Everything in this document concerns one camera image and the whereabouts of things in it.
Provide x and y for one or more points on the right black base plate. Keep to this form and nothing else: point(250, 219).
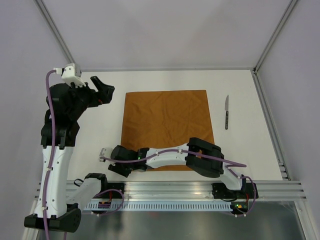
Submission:
point(221, 192)

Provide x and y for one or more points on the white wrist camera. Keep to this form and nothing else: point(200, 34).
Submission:
point(71, 75)
point(105, 154)

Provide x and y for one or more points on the rear aluminium frame bar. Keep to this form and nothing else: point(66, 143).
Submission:
point(166, 69)

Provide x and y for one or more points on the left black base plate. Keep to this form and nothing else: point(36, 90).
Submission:
point(112, 190)

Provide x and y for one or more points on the right aluminium side rail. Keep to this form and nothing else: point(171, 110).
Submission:
point(271, 127)

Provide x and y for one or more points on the orange cloth napkin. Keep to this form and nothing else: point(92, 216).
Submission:
point(163, 119)

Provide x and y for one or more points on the steak knife marbled handle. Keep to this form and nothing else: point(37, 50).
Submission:
point(226, 108)

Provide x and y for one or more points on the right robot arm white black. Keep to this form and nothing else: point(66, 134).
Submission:
point(200, 156)

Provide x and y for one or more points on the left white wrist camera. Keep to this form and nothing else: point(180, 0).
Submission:
point(71, 75)

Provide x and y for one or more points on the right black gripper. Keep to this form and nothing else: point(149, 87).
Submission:
point(116, 168)

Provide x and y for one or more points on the left aluminium frame post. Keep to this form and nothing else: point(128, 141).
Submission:
point(50, 22)

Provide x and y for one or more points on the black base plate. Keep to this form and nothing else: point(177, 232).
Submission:
point(112, 190)
point(221, 192)

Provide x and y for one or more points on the aluminium mounting rail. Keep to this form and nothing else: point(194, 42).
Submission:
point(268, 191)

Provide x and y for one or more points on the white slotted cable duct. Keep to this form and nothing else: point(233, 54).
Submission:
point(161, 206)

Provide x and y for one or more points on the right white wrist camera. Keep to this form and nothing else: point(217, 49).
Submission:
point(105, 154)

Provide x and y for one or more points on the aluminium frame post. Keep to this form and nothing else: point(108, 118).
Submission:
point(50, 22)
point(275, 34)

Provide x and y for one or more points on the right aluminium frame post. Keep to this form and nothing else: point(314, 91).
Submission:
point(275, 34)

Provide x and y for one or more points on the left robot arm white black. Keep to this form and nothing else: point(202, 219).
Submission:
point(54, 210)

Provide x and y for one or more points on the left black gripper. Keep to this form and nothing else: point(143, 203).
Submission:
point(103, 96)

